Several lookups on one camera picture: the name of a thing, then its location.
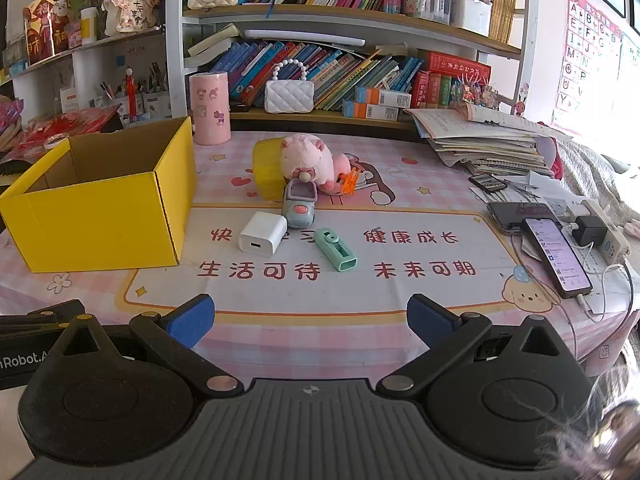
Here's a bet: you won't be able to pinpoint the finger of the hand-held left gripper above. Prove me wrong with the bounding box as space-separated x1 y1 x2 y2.
0 299 86 333

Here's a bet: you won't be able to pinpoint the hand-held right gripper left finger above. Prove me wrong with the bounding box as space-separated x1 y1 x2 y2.
50 294 246 397

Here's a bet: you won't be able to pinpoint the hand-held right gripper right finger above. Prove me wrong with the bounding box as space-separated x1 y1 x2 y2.
377 294 576 398

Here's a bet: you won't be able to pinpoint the yellow cardboard box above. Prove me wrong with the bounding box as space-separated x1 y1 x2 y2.
0 116 198 274

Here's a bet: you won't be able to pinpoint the pink plush toy orange feet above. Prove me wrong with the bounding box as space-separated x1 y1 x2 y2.
279 133 362 196

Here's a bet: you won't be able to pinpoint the pink printed desk mat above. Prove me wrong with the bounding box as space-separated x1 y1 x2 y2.
0 130 632 377

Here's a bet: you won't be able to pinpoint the white charger adapter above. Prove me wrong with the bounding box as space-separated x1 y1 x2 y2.
238 211 289 254

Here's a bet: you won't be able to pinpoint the dark smartphone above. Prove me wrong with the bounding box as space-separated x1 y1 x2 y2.
487 201 565 236

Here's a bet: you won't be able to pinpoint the smartphone with lit screen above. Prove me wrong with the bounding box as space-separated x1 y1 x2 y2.
522 217 594 300

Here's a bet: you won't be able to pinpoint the grey toy car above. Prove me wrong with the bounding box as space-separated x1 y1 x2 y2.
282 179 319 227

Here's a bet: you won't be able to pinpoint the metal tweezers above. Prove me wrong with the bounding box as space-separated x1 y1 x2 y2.
491 174 542 192

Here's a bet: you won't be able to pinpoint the yellow ribbed cup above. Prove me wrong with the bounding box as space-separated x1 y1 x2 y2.
252 137 292 202

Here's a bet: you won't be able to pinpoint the black charger plug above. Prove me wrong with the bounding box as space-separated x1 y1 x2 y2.
569 215 609 247

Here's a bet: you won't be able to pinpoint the red paper decorations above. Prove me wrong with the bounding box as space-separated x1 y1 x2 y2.
0 99 122 162

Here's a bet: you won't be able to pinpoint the stack of papers and notebooks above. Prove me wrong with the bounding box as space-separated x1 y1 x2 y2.
404 104 573 177

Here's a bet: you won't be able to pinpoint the white power strip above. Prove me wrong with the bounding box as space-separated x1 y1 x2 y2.
579 199 632 266

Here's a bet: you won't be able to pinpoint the pink cartoon cylinder tin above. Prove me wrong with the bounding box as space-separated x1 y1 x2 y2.
188 71 232 146

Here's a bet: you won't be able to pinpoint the desk organiser with pencils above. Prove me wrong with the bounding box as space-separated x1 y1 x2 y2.
99 62 174 127

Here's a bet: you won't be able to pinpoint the grey blanket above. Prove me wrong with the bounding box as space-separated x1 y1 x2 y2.
556 139 640 223

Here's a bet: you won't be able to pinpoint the colourful glitter ornament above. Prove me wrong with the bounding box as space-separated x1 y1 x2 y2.
449 72 501 109

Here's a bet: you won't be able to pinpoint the red hardcover dictionaries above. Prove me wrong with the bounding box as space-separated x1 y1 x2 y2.
409 49 492 109

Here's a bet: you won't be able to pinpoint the white bookshelf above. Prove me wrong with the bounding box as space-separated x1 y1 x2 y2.
164 0 540 133

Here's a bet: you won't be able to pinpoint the row of colourful slanted books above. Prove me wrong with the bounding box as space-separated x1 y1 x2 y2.
210 40 426 112

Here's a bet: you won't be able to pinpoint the flat lying beige book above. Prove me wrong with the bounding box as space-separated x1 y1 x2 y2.
184 23 242 67

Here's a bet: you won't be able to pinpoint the red festive figure decoration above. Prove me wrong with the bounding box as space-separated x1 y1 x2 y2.
22 0 75 67

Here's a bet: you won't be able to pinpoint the white pen holder box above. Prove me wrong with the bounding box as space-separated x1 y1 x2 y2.
451 0 494 37

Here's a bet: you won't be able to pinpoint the white plush doll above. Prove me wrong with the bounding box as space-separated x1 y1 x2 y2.
102 0 152 34

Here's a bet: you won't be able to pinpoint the row of yellow books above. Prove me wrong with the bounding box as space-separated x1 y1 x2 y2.
487 0 522 44

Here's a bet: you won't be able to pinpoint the white charging cable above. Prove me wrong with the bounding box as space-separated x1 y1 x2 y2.
575 259 635 324

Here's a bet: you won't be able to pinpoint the white quilted pearl-handle handbag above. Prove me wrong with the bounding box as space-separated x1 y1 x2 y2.
263 58 315 114

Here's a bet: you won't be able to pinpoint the wooden wall shelf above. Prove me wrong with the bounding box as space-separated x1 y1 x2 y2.
0 25 168 87

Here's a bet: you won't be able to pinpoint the alphabet wall poster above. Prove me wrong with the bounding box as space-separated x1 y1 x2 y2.
551 0 624 132

